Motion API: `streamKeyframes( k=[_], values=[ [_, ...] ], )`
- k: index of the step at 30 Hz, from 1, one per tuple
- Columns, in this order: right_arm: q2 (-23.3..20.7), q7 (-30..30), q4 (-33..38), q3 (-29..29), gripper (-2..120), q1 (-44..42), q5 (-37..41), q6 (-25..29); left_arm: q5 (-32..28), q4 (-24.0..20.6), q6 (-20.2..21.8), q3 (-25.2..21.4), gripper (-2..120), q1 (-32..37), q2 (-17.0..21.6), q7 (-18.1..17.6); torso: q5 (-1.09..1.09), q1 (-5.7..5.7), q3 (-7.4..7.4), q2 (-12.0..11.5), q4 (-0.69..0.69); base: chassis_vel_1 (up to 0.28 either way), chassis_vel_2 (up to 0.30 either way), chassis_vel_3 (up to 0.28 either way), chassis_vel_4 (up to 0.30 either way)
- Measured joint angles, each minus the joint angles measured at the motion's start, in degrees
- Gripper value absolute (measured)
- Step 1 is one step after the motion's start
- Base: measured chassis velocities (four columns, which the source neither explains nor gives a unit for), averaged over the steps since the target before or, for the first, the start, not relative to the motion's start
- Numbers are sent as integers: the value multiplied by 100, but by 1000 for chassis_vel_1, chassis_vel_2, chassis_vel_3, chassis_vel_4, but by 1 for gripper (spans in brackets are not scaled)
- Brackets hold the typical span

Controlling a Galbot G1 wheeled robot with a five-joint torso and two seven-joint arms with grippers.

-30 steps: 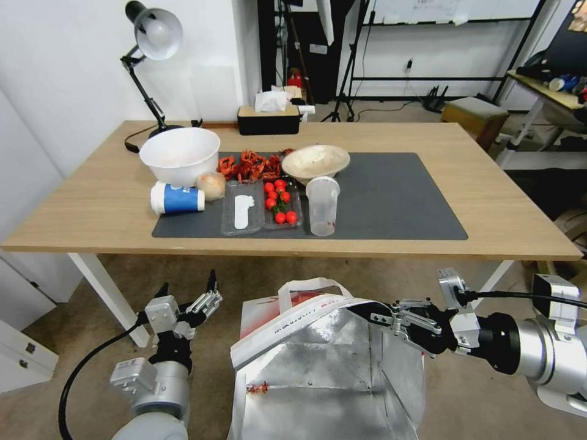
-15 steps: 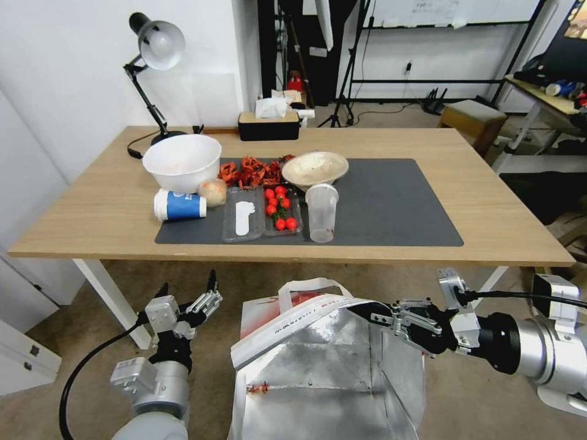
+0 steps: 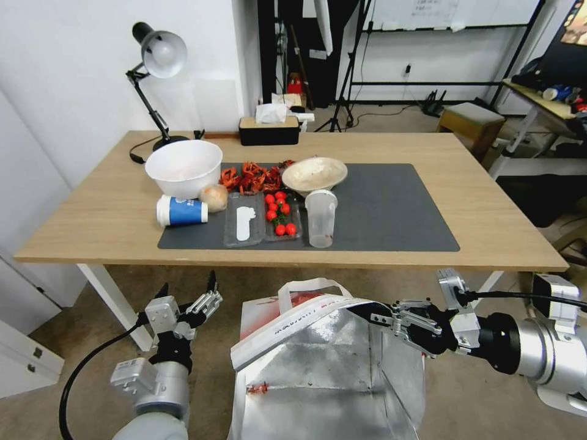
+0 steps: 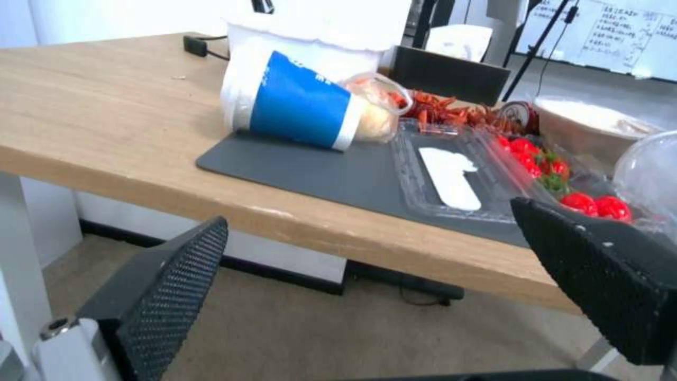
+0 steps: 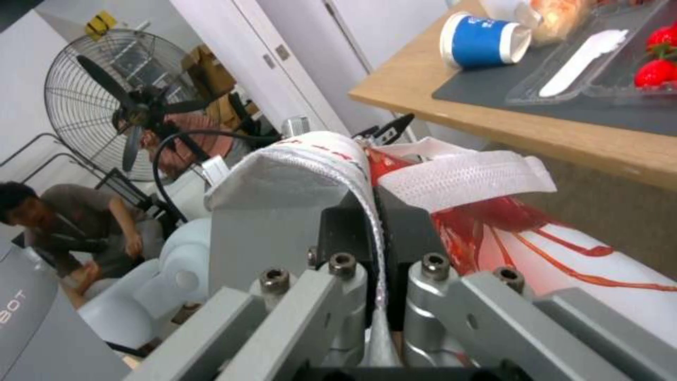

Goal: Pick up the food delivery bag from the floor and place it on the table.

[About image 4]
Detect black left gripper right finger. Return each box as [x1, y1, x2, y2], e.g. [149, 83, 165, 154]
[509, 197, 677, 367]

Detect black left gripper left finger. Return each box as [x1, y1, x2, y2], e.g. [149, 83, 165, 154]
[32, 215, 230, 381]

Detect clear bag with bread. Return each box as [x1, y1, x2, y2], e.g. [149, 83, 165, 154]
[343, 72, 415, 143]

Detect white plastic bag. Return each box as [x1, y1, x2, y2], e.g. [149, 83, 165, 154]
[219, 0, 409, 132]

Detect red strawberries in clear box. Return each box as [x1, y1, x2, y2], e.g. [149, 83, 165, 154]
[478, 129, 677, 239]

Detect clear plastic dome lid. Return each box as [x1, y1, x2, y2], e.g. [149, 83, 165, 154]
[612, 130, 677, 223]

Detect brown paper bowl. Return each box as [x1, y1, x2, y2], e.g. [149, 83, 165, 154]
[532, 95, 665, 169]

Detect white table leg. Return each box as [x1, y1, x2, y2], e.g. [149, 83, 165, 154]
[0, 171, 44, 346]

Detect red soda can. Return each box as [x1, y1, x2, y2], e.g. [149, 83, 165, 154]
[499, 101, 542, 135]

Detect clear plastic clamshell tray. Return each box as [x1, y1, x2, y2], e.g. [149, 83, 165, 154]
[390, 119, 535, 224]

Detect dark grey desk mat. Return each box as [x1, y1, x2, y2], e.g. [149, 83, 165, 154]
[195, 130, 532, 249]

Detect red crayfish pile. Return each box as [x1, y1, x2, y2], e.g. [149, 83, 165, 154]
[395, 89, 525, 134]

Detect blue and white paper cup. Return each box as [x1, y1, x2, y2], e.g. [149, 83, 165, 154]
[234, 50, 368, 152]

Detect black tripod stand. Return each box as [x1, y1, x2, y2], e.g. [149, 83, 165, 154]
[499, 0, 581, 102]

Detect whiteboard with writing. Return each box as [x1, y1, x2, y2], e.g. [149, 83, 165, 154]
[515, 0, 677, 82]

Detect black box on table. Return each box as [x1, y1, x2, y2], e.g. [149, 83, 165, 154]
[390, 45, 513, 108]

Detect black power adapter with cable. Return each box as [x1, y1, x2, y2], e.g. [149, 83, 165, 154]
[182, 34, 230, 60]

